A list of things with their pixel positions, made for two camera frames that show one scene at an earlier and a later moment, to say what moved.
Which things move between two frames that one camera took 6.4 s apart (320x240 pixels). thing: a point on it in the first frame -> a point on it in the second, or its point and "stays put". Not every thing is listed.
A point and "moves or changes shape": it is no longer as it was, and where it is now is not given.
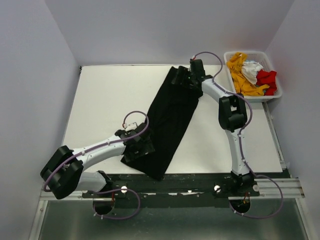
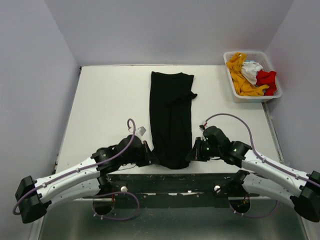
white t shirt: x=249 y=69 stays put
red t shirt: x=264 y=77 stays put
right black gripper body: x=188 y=79 -> x=203 y=150
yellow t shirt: x=243 y=85 stays put
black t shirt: x=168 y=118 moves or changes shape
